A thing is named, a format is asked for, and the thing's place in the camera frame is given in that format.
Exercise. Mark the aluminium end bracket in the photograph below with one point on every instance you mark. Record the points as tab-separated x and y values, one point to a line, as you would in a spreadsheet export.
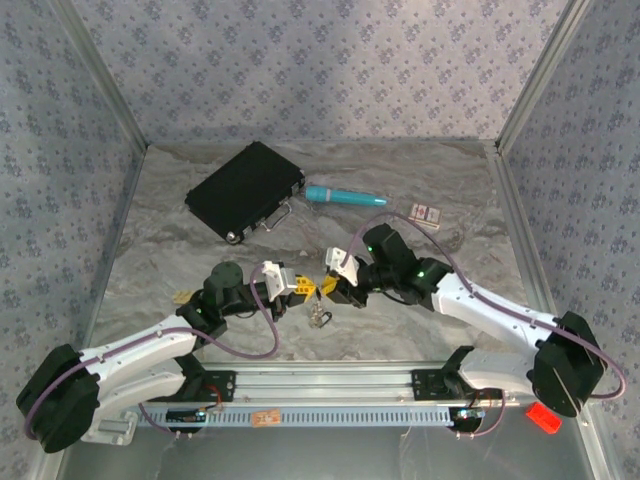
112	429

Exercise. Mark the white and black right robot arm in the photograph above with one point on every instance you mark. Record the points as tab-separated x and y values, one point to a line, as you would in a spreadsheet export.
490	310

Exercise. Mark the red plastic block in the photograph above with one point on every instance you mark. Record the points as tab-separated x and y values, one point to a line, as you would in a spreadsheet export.
545	420

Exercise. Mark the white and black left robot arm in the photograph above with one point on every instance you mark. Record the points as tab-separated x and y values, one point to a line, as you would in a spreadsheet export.
135	345

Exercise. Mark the aluminium frame post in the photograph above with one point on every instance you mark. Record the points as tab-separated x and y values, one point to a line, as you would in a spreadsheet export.
542	75

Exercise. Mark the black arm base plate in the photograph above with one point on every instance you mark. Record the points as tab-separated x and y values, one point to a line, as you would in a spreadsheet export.
430	385
220	386

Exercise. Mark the small red white card box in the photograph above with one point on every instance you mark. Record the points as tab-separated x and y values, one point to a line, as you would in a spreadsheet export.
425	215

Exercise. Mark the aluminium frame side rail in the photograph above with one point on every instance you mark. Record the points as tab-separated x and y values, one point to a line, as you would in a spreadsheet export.
108	260
522	225

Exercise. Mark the black hard case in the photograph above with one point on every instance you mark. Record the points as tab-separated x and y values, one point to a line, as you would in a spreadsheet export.
245	190

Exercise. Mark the teal pen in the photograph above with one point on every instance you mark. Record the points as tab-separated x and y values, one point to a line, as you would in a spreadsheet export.
345	196

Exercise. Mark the small circuit board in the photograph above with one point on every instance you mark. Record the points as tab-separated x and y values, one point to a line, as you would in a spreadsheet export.
187	415
468	415

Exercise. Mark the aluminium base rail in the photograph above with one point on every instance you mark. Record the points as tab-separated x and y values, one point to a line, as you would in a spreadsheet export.
325	382

